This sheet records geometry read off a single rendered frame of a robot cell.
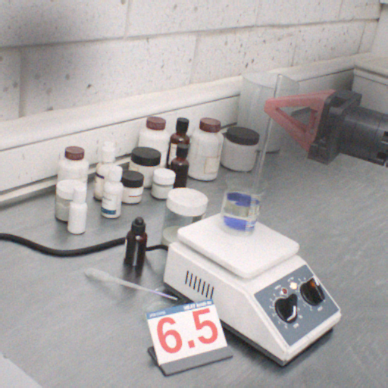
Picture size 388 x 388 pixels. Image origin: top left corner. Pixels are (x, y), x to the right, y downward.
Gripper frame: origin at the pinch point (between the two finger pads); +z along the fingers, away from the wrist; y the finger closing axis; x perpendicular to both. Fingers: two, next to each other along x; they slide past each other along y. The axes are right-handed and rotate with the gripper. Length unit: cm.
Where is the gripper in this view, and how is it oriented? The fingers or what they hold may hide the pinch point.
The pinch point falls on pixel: (272, 106)
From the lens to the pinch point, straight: 73.7
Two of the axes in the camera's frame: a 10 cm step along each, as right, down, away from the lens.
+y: -4.5, 3.1, -8.4
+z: -8.8, -3.2, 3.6
